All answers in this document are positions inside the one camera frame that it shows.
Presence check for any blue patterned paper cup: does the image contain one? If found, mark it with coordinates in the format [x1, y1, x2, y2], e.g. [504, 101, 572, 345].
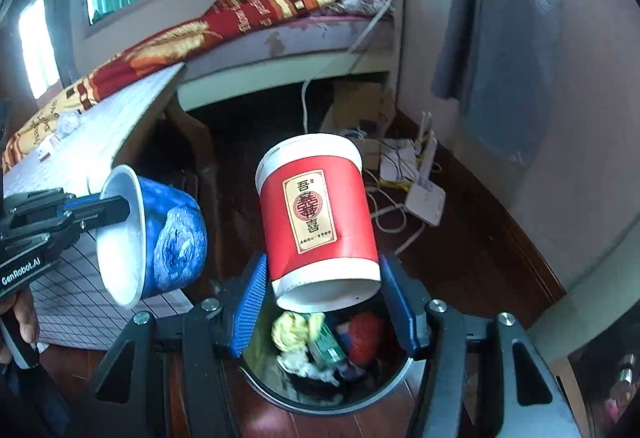
[95, 164, 208, 310]

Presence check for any white power strip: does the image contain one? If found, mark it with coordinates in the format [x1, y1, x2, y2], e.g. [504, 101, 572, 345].
[345, 138, 416, 179]

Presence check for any white bed frame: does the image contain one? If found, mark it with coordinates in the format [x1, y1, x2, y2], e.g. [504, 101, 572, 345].
[177, 12, 403, 113]

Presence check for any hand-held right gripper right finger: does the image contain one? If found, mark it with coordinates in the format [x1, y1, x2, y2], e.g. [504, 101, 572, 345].
[377, 252, 586, 438]

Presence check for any green box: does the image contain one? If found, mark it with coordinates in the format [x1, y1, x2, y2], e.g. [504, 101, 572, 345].
[307, 322, 348, 366]

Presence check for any black trash bin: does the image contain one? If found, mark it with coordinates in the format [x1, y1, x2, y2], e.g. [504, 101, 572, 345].
[239, 288, 416, 414]

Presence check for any white cable bundle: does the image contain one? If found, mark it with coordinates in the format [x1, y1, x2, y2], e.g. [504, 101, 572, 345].
[362, 168, 426, 253]

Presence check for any beige cloth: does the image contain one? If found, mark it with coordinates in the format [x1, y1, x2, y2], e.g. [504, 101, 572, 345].
[277, 350, 343, 386]

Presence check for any floral pillow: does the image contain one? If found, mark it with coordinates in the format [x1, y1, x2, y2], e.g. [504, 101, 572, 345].
[325, 0, 396, 18]

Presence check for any red paper cup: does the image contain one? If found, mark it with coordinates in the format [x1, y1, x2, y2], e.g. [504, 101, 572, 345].
[255, 133, 382, 313]

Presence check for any white checked tablecloth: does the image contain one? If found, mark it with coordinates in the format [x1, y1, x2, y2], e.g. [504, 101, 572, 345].
[0, 62, 188, 349]

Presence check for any red and yellow printed blanket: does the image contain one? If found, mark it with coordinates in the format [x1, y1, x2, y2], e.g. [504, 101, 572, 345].
[0, 0, 388, 173]

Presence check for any white router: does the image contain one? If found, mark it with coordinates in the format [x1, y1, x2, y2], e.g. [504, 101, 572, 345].
[404, 110, 447, 226]

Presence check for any floral mattress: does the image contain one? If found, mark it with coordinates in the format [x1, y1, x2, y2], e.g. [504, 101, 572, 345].
[185, 12, 396, 81]

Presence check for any red fuzzy cloth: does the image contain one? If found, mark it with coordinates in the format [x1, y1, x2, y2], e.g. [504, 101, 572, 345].
[345, 311, 386, 366]

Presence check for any clear crumpled plastic bag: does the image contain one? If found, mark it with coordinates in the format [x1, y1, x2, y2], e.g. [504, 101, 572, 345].
[56, 113, 82, 135]

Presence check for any grey hanging curtain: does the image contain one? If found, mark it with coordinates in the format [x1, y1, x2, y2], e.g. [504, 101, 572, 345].
[430, 0, 563, 153]

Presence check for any person's left hand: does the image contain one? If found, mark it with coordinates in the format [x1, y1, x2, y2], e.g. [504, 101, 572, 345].
[11, 289, 41, 346]

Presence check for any yellow cloth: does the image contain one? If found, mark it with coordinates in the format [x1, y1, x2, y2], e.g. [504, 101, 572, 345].
[271, 311, 326, 351]

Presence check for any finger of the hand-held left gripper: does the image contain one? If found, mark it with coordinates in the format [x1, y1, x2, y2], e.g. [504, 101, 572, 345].
[4, 188, 132, 225]
[0, 217, 101, 252]

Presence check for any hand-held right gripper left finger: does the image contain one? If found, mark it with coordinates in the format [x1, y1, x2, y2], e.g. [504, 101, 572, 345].
[87, 250, 271, 438]

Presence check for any cardboard box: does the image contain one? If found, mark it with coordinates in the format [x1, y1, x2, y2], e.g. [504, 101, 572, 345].
[320, 82, 396, 139]

